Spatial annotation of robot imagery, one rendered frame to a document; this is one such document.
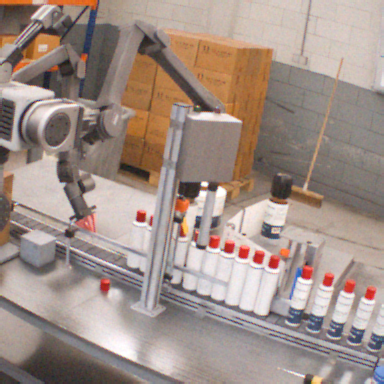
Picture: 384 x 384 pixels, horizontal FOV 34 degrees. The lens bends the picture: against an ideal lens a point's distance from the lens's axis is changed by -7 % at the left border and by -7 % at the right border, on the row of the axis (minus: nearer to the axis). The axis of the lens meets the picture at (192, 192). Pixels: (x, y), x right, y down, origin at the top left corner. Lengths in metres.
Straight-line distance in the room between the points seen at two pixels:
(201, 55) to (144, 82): 0.62
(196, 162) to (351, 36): 4.76
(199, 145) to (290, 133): 4.99
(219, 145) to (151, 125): 3.96
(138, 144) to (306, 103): 1.82
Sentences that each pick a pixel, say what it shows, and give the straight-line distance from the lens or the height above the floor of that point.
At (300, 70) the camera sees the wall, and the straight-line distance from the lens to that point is 6.80.
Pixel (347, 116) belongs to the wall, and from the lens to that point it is 6.61.
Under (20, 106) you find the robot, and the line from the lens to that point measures 1.68.
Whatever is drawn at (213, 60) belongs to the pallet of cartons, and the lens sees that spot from 5.57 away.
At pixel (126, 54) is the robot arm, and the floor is 1.62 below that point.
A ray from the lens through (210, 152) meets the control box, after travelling 1.96.
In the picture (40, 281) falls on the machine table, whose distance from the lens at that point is 2.24.
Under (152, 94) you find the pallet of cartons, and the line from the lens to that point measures 5.90.
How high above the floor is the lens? 1.86
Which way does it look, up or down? 18 degrees down
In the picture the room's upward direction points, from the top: 10 degrees clockwise
